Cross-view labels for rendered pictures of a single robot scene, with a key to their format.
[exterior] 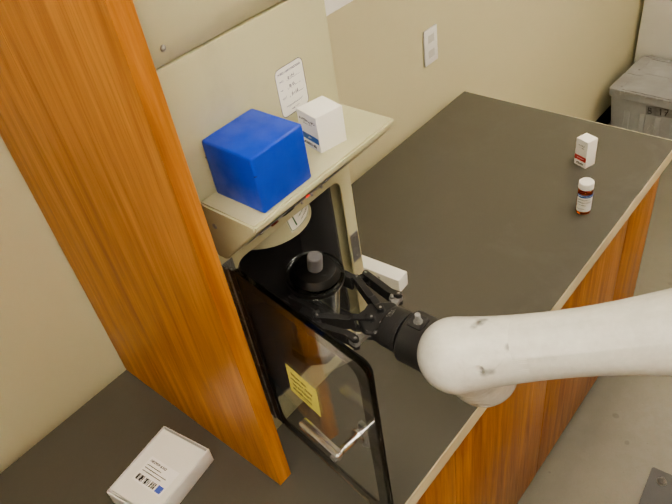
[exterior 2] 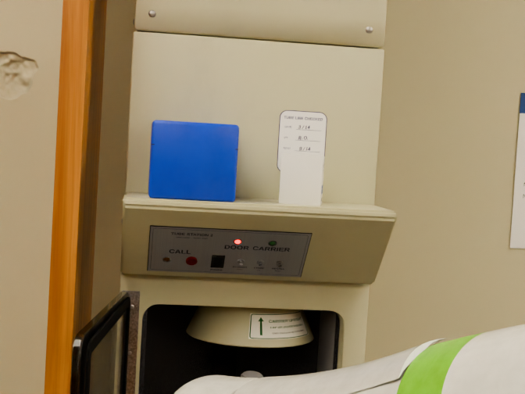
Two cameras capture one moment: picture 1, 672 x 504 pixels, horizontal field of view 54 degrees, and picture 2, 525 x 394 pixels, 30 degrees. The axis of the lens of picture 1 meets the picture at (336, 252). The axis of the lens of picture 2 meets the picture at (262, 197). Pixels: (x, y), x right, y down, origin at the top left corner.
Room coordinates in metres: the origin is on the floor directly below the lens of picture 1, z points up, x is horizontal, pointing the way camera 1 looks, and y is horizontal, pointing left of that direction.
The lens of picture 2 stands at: (-0.10, -0.68, 1.58)
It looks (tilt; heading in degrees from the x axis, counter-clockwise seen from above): 3 degrees down; 36
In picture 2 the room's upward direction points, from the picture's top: 3 degrees clockwise
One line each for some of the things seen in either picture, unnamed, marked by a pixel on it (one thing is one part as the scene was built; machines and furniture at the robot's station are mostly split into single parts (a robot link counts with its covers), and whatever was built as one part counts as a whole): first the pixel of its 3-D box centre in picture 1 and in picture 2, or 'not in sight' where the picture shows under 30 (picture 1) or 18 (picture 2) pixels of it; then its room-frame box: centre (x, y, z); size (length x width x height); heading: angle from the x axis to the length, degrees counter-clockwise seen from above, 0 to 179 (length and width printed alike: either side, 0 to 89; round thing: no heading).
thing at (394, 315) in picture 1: (385, 323); not in sight; (0.78, -0.06, 1.20); 0.09 x 0.08 x 0.07; 43
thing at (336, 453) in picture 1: (330, 433); not in sight; (0.58, 0.06, 1.20); 0.10 x 0.05 x 0.03; 36
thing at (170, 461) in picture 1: (161, 475); not in sight; (0.72, 0.40, 0.96); 0.16 x 0.12 x 0.04; 142
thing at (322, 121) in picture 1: (321, 124); (301, 179); (0.89, -0.01, 1.54); 0.05 x 0.05 x 0.06; 31
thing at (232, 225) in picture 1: (307, 185); (255, 242); (0.85, 0.03, 1.46); 0.32 x 0.11 x 0.10; 134
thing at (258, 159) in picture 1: (257, 159); (191, 160); (0.80, 0.08, 1.56); 0.10 x 0.10 x 0.09; 44
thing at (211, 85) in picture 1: (246, 216); (233, 324); (0.99, 0.15, 1.33); 0.32 x 0.25 x 0.77; 134
